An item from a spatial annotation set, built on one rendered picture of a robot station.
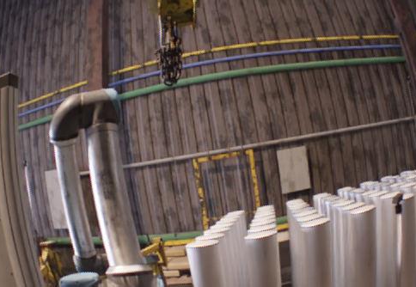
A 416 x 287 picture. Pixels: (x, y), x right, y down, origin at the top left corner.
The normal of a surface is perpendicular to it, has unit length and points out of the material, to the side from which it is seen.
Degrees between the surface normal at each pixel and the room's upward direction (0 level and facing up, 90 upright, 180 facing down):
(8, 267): 90
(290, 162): 90
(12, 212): 90
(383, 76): 90
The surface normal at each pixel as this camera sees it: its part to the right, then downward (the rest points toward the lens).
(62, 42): -0.15, -0.07
